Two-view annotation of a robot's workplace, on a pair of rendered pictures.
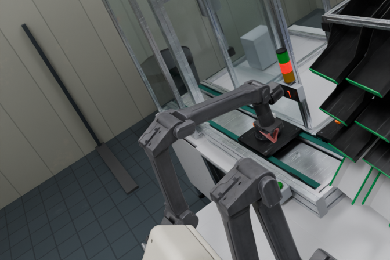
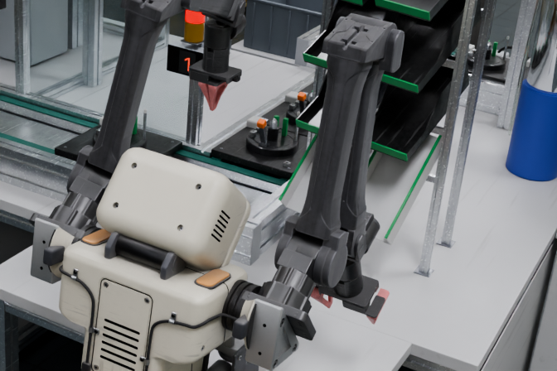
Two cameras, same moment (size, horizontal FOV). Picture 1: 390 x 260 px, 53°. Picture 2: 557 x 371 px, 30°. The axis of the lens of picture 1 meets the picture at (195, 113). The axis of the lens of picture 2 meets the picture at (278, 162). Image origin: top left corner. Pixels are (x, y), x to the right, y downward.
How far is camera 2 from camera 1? 1.28 m
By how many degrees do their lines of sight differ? 42
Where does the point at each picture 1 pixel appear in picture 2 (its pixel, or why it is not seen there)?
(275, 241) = (362, 143)
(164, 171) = (144, 63)
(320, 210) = (254, 248)
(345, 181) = (300, 195)
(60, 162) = not seen: outside the picture
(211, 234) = (47, 295)
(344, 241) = not seen: hidden behind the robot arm
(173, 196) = (128, 123)
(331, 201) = (265, 240)
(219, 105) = not seen: outside the picture
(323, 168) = not seen: hidden behind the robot
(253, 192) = (382, 43)
